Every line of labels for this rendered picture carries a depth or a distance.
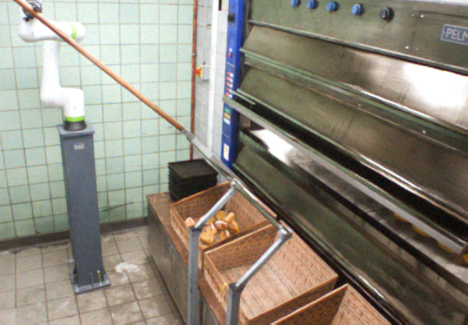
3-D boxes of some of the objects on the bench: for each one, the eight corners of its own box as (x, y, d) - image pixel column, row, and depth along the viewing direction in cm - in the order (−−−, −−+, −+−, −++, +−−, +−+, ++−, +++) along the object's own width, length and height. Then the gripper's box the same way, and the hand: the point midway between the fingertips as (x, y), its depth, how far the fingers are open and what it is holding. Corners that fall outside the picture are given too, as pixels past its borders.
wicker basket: (233, 211, 306) (236, 176, 296) (274, 254, 259) (278, 215, 249) (169, 224, 285) (168, 186, 275) (200, 272, 239) (201, 231, 228)
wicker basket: (277, 257, 256) (282, 218, 246) (332, 320, 209) (341, 276, 199) (201, 275, 237) (203, 233, 227) (244, 347, 190) (249, 301, 179)
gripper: (49, 1, 199) (53, 4, 179) (28, 26, 199) (29, 33, 179) (36, -10, 194) (38, -8, 175) (15, 16, 194) (14, 21, 175)
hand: (33, 12), depth 180 cm, fingers closed on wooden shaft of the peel, 3 cm apart
